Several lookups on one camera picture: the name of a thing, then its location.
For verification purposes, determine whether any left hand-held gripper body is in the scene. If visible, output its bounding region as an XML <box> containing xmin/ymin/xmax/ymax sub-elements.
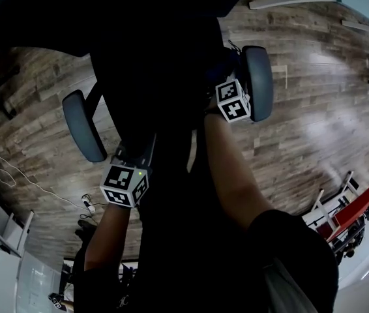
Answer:
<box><xmin>99</xmin><ymin>132</ymin><xmax>158</xmax><ymax>209</ymax></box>

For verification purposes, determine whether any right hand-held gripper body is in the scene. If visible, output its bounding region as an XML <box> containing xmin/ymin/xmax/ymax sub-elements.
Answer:
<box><xmin>205</xmin><ymin>64</ymin><xmax>252</xmax><ymax>124</ymax></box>

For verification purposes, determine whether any grey office chair armrest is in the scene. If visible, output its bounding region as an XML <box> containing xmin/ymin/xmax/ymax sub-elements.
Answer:
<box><xmin>242</xmin><ymin>45</ymin><xmax>274</xmax><ymax>123</ymax></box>
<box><xmin>62</xmin><ymin>89</ymin><xmax>108</xmax><ymax>163</ymax></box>

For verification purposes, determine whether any person's right forearm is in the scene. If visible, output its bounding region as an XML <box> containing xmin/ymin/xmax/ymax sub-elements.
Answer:
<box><xmin>203</xmin><ymin>108</ymin><xmax>289</xmax><ymax>237</ymax></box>

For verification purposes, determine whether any person's left forearm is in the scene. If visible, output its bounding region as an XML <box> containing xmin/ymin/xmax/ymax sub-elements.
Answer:
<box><xmin>83</xmin><ymin>203</ymin><xmax>140</xmax><ymax>273</ymax></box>

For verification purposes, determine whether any person's black shirt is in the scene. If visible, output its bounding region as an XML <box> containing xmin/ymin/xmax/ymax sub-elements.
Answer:
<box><xmin>73</xmin><ymin>209</ymin><xmax>340</xmax><ymax>313</ymax></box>

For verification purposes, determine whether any glass top table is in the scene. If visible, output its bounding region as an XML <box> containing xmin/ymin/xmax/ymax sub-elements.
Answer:
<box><xmin>15</xmin><ymin>251</ymin><xmax>65</xmax><ymax>313</ymax></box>

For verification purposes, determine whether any spare hand-held gripper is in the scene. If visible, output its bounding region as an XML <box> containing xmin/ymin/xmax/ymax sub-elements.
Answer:
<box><xmin>48</xmin><ymin>292</ymin><xmax>64</xmax><ymax>312</ymax></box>

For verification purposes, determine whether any white bar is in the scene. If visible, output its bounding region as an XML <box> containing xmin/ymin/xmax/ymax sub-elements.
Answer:
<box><xmin>340</xmin><ymin>19</ymin><xmax>369</xmax><ymax>33</ymax></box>

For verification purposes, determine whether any red and white table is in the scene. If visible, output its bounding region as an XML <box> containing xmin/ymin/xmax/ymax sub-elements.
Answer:
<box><xmin>303</xmin><ymin>170</ymin><xmax>369</xmax><ymax>244</ymax></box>

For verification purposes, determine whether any white floor cable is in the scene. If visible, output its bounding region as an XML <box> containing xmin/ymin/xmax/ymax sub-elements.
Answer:
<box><xmin>0</xmin><ymin>144</ymin><xmax>86</xmax><ymax>208</ymax></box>

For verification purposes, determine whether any grey fabric strap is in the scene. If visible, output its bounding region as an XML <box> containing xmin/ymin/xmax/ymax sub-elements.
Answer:
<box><xmin>262</xmin><ymin>259</ymin><xmax>308</xmax><ymax>313</ymax></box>

